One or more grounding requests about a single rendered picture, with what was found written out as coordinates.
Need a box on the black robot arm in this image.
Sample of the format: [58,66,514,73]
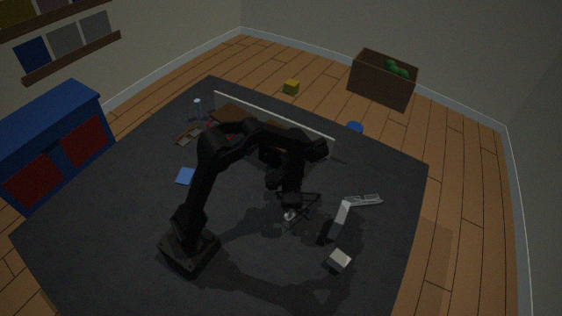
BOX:
[169,117,329,251]

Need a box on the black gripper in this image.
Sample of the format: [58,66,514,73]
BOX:
[281,168,304,209]

